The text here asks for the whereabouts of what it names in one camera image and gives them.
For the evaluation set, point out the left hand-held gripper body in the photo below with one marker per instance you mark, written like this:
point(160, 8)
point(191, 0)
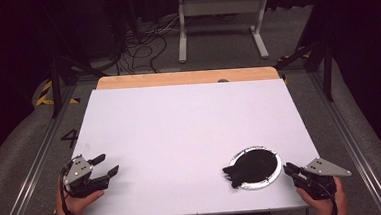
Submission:
point(79, 172)

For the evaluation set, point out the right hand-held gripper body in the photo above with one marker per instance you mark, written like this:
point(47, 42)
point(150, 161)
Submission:
point(319, 176)

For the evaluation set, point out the white metal desk frame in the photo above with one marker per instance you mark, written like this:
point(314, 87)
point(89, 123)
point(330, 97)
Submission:
point(222, 6)

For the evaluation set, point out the grey table grommet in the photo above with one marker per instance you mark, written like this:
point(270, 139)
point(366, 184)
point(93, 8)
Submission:
point(223, 80)

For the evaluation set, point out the black cloth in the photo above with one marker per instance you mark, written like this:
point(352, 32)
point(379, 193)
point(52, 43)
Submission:
point(252, 167)

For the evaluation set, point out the person's right hand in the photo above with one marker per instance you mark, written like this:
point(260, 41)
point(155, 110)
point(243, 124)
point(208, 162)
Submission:
point(323, 208)

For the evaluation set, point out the black metal stand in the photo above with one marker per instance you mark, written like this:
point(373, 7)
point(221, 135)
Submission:
point(327, 75)
point(55, 89)

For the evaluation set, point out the aluminium floor rail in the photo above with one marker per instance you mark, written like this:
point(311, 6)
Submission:
point(32, 170)
point(351, 144)

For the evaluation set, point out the wooden table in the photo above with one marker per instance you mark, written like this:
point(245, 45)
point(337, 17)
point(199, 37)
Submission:
point(176, 78)

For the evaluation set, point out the person's left hand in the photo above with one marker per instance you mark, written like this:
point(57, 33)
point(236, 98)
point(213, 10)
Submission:
point(79, 202)

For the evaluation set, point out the white board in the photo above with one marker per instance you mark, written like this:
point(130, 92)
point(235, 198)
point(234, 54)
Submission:
point(180, 138)

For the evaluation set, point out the round silver-rimmed mirror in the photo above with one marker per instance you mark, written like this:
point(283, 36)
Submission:
point(276, 177)

